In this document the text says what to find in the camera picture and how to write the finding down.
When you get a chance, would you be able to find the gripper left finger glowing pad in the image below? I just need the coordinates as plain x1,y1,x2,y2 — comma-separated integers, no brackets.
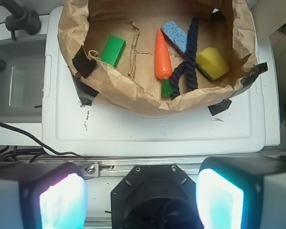
0,162,87,229

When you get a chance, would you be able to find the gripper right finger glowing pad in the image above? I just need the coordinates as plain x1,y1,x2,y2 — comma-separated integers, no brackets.
196,156,286,229

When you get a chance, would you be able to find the green block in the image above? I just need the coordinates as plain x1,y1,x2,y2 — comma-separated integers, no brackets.
101,35,126,68

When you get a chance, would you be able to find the white plastic lid board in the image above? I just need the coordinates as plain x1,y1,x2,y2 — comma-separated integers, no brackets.
42,7,266,157

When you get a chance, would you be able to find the yellow sponge green backing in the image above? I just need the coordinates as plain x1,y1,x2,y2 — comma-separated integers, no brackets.
196,47,230,81

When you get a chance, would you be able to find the orange toy carrot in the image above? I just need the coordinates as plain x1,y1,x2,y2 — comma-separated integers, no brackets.
154,29,173,97

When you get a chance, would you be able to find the brown paper bag tray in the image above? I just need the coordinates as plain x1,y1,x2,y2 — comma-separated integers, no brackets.
58,0,257,116

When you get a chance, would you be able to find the blue sponge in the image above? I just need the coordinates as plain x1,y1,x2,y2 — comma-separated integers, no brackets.
161,21,187,54

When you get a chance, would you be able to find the black cable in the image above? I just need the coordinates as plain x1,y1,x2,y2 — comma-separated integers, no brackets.
0,118,88,158

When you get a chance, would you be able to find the aluminium frame rail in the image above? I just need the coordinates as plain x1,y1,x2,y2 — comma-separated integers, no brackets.
76,156,206,177

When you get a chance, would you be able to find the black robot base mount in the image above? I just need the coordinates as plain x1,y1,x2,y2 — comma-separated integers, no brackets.
111,164,204,229

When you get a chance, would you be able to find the dark blue rope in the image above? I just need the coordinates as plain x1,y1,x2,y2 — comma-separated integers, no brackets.
169,16,200,100

